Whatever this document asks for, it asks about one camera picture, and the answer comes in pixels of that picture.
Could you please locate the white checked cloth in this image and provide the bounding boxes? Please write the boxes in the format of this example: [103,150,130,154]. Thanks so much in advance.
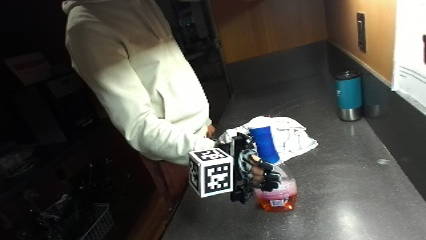
[219,115,319,164]

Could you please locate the black wall outlet plate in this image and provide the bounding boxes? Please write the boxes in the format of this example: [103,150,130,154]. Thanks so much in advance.
[355,11,368,54]

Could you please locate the the person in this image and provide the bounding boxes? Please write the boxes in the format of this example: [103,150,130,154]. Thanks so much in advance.
[60,0,217,204]

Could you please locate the white marker cube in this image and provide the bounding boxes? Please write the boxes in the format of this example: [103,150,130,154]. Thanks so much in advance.
[187,147,235,199]

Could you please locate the wire basket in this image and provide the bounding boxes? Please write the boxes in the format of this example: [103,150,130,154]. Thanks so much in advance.
[65,202,115,240]

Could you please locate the teal steel travel tumbler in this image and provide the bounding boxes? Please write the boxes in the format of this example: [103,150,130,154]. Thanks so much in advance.
[334,70,364,122]

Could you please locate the spray bottle with orange liquid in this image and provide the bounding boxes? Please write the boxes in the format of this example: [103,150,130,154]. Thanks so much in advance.
[247,125,298,213]

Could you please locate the white paper sheet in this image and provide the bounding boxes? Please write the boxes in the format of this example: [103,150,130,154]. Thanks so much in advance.
[390,0,426,116]

